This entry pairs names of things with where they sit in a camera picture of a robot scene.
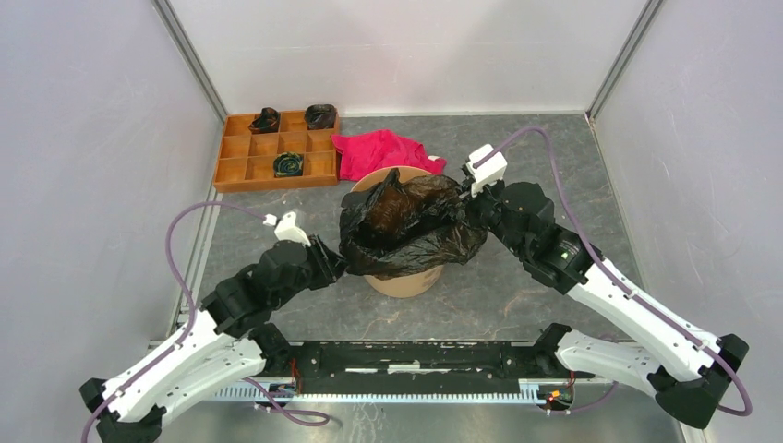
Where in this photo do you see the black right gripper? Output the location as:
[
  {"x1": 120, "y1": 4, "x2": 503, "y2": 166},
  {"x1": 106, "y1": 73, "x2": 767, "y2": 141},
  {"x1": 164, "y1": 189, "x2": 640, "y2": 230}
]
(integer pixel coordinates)
[{"x1": 455, "y1": 172, "x2": 527, "y2": 257}]

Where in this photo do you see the black plastic trash bag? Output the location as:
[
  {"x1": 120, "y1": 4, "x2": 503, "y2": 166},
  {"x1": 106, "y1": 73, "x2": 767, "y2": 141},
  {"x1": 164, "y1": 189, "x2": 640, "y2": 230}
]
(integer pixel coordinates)
[{"x1": 339, "y1": 168, "x2": 488, "y2": 280}]

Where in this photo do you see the orange plastic trash bin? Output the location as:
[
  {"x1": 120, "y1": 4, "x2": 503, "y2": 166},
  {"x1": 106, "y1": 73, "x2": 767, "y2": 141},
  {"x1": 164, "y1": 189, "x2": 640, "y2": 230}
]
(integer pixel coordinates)
[{"x1": 351, "y1": 166, "x2": 444, "y2": 299}]

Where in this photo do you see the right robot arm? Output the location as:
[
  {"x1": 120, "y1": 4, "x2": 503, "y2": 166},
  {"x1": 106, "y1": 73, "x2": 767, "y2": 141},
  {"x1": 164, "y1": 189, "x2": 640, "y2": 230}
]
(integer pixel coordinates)
[{"x1": 460, "y1": 178, "x2": 749, "y2": 429}]

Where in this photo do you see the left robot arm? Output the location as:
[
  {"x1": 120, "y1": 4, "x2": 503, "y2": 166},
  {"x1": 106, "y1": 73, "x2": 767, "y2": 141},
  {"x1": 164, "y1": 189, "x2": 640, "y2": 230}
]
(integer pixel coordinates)
[{"x1": 79, "y1": 235, "x2": 346, "y2": 442}]

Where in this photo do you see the blue green rolled item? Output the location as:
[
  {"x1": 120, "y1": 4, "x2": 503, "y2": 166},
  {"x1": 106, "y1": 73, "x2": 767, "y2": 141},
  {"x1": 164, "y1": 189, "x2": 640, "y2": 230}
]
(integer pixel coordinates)
[{"x1": 272, "y1": 151, "x2": 304, "y2": 178}]

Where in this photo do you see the red crumpled cloth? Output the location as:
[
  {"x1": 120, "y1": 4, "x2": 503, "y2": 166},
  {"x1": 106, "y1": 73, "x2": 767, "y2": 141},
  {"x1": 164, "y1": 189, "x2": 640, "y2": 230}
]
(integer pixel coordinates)
[{"x1": 331, "y1": 129, "x2": 447, "y2": 181}]

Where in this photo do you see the wooden compartment tray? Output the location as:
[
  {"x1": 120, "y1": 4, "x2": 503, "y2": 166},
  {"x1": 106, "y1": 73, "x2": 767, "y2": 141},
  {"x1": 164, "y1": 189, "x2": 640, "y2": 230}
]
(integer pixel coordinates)
[{"x1": 212, "y1": 110, "x2": 341, "y2": 193}]

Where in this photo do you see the dark rolled item back right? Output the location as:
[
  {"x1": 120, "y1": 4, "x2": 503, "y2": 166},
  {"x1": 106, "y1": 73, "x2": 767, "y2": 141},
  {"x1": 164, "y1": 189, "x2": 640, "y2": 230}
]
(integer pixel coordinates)
[{"x1": 304, "y1": 103, "x2": 338, "y2": 130}]

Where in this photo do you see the black rolled item back left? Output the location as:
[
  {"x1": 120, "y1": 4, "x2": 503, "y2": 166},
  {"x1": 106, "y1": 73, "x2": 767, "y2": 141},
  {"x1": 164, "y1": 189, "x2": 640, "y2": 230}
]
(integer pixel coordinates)
[{"x1": 248, "y1": 107, "x2": 281, "y2": 135}]

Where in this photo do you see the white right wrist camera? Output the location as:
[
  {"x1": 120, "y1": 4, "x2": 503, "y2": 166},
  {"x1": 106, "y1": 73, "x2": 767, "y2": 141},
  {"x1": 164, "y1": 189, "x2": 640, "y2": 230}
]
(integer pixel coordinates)
[{"x1": 464, "y1": 144, "x2": 508, "y2": 198}]

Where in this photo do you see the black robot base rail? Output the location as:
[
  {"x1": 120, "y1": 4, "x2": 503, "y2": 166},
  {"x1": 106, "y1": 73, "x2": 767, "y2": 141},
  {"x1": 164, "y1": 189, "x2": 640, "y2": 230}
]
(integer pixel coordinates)
[{"x1": 256, "y1": 329, "x2": 592, "y2": 396}]

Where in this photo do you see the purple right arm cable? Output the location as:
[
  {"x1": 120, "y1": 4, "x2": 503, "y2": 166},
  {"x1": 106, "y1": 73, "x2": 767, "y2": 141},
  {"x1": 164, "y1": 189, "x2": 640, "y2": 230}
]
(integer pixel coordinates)
[{"x1": 474, "y1": 126, "x2": 753, "y2": 418}]

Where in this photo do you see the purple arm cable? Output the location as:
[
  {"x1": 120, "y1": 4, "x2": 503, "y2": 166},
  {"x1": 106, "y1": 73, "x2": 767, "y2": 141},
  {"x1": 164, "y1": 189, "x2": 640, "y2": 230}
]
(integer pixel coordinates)
[
  {"x1": 474, "y1": 126, "x2": 753, "y2": 418},
  {"x1": 79, "y1": 201, "x2": 271, "y2": 443}
]

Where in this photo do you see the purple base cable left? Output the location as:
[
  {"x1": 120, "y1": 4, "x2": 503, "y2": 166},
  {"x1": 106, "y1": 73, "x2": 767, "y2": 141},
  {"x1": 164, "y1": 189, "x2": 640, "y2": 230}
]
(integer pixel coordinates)
[{"x1": 241, "y1": 376, "x2": 331, "y2": 427}]

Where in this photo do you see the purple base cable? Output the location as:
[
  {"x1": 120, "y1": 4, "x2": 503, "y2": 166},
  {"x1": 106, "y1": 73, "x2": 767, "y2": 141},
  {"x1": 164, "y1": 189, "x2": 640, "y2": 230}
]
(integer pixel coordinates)
[
  {"x1": 241, "y1": 376, "x2": 331, "y2": 427},
  {"x1": 544, "y1": 381, "x2": 619, "y2": 417}
]

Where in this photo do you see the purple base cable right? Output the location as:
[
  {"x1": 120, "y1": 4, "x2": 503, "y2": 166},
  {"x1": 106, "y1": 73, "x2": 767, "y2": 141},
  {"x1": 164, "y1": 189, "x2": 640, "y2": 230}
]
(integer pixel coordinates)
[{"x1": 544, "y1": 381, "x2": 619, "y2": 417}]

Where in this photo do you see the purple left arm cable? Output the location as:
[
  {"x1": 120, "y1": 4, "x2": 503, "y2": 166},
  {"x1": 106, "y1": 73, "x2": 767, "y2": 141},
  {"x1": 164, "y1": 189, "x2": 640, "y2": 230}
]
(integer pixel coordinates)
[{"x1": 79, "y1": 201, "x2": 271, "y2": 443}]

